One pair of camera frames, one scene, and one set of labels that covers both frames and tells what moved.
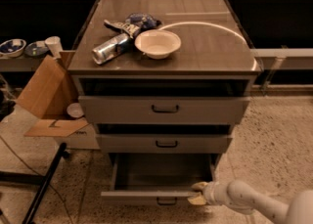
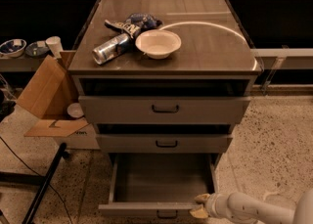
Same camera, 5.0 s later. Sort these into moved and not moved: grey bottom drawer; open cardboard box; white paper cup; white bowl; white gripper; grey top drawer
Moved: white gripper; grey bottom drawer
Not moved: open cardboard box; white bowl; white paper cup; grey top drawer
